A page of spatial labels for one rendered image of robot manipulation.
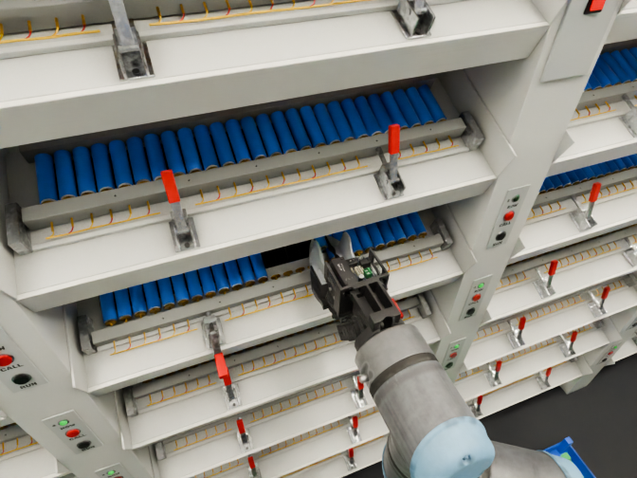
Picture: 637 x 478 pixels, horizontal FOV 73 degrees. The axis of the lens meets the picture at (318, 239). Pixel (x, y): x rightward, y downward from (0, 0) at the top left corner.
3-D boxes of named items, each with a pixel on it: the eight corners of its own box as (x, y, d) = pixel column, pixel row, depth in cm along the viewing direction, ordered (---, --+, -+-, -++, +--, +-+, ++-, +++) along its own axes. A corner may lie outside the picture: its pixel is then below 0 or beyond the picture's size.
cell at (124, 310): (126, 278, 66) (134, 318, 64) (113, 281, 66) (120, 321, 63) (122, 273, 64) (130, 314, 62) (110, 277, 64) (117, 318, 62)
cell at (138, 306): (140, 274, 67) (148, 314, 64) (127, 277, 66) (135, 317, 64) (137, 269, 65) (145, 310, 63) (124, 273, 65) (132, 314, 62)
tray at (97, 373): (453, 282, 79) (478, 262, 70) (97, 395, 63) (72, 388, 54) (408, 190, 86) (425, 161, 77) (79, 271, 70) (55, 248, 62)
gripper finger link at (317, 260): (314, 218, 66) (343, 259, 60) (314, 245, 70) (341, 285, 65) (295, 224, 65) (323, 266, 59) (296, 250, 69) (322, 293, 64)
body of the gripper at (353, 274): (371, 243, 60) (416, 310, 52) (365, 282, 66) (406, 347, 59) (319, 258, 58) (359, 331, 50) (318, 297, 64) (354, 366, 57)
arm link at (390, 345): (427, 377, 57) (361, 406, 54) (408, 347, 60) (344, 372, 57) (443, 342, 50) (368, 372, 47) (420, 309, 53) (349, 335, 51)
